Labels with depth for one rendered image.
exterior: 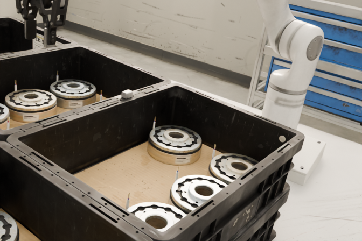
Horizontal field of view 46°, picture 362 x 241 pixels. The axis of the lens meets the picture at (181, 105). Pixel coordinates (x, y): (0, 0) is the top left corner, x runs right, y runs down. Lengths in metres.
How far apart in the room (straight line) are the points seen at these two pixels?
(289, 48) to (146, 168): 0.43
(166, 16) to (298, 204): 3.20
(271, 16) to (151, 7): 3.21
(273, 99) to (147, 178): 0.42
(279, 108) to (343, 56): 1.59
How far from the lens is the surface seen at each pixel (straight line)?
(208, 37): 3.85
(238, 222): 0.66
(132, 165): 0.78
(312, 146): 1.19
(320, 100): 2.70
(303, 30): 0.99
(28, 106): 0.92
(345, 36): 2.59
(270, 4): 0.90
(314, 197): 1.06
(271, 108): 1.06
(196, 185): 0.69
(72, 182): 0.56
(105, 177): 0.75
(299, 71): 1.00
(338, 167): 1.23
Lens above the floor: 1.24
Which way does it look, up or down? 23 degrees down
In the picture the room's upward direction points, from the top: 8 degrees clockwise
